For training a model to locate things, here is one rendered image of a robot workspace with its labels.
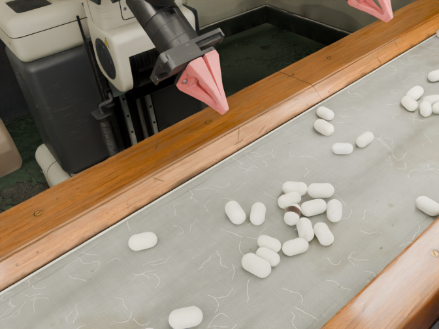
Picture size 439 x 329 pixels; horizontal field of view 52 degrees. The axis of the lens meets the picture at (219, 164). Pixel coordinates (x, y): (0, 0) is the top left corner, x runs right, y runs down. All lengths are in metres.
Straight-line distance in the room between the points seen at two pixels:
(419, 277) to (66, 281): 0.41
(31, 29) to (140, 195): 0.76
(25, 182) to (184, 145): 1.47
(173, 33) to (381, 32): 0.57
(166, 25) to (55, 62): 0.77
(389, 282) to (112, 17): 0.83
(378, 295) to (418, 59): 0.61
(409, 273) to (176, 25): 0.41
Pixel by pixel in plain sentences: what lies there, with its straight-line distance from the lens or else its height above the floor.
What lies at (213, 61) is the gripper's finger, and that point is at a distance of 0.60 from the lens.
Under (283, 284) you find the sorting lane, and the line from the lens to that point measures 0.54.
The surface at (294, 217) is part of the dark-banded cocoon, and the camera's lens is 0.58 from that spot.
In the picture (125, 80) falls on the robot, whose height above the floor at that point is 0.69.
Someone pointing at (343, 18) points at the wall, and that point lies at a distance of 2.77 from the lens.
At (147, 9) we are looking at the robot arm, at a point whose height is 0.98.
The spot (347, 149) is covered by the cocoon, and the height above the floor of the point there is 0.75.
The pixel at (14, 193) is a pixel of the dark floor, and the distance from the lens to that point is 2.08.
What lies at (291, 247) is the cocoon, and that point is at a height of 0.76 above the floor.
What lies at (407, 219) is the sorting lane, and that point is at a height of 0.74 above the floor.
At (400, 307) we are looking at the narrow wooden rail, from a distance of 0.50.
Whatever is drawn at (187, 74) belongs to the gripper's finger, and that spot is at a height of 0.90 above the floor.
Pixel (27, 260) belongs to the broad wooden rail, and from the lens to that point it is 0.63.
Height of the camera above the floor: 1.17
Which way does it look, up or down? 38 degrees down
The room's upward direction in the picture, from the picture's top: 7 degrees counter-clockwise
